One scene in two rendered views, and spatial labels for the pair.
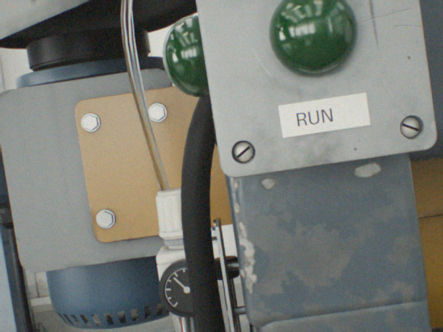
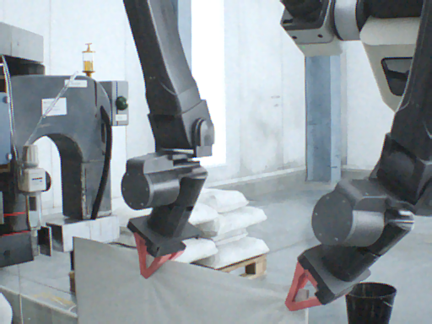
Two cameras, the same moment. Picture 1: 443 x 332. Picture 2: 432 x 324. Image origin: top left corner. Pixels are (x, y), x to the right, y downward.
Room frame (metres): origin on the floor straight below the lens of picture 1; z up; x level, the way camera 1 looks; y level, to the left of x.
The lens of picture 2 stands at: (1.20, 0.92, 1.29)
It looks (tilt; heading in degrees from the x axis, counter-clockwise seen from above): 3 degrees down; 217
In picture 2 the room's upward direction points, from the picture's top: 1 degrees counter-clockwise
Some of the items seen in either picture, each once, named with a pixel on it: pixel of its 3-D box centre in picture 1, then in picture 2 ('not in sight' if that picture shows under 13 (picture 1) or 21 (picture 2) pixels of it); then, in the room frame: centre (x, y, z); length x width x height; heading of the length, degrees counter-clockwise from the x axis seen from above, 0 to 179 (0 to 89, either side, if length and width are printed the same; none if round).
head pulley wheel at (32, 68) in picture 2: not in sight; (22, 72); (0.49, -0.08, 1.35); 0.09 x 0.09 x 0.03
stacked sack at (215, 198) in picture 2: not in sight; (197, 199); (-2.43, -2.03, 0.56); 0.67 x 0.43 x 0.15; 89
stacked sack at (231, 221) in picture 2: not in sight; (219, 219); (-2.40, -1.82, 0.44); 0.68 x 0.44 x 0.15; 179
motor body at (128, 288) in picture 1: (111, 192); not in sight; (0.82, 0.11, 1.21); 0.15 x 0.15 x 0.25
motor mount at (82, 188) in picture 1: (168, 159); not in sight; (0.74, 0.05, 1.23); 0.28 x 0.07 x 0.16; 89
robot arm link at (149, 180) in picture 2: not in sight; (165, 162); (0.53, 0.32, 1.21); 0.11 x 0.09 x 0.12; 178
